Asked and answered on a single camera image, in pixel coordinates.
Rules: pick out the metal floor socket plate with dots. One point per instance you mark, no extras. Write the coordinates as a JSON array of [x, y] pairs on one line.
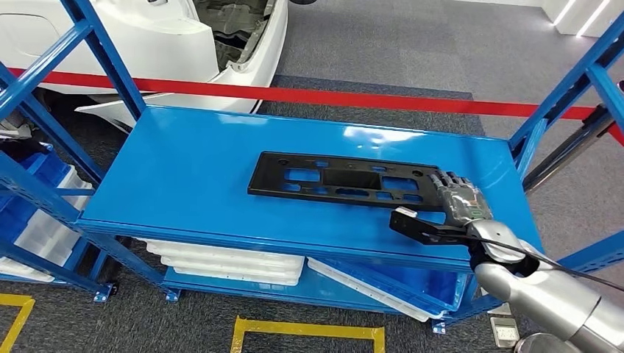
[[504, 333], [499, 309]]

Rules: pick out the white car body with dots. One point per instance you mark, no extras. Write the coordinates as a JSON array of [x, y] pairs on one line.
[[146, 44]]

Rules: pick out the long black plastic part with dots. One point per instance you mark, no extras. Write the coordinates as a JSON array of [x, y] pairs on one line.
[[265, 175]]

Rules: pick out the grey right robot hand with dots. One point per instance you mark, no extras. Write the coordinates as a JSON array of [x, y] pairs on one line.
[[463, 204]]

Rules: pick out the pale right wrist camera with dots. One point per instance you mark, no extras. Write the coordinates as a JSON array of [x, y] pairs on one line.
[[406, 212]]

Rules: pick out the yellow floor tape square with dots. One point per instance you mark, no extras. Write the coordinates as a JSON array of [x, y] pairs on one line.
[[302, 329], [14, 299]]

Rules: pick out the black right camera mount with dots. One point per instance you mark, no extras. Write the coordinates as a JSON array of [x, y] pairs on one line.
[[414, 229]]

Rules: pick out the blue plastic crate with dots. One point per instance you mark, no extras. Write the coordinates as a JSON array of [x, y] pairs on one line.
[[44, 170], [404, 287]]

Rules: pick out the red barrier belt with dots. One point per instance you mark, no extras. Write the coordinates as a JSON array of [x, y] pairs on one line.
[[341, 97], [618, 135]]

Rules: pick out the blue metal shelf rack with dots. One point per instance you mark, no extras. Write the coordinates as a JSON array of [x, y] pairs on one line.
[[49, 265], [195, 185]]

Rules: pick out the chrome barrier stanchion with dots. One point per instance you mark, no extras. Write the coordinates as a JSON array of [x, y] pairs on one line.
[[565, 151], [541, 345]]

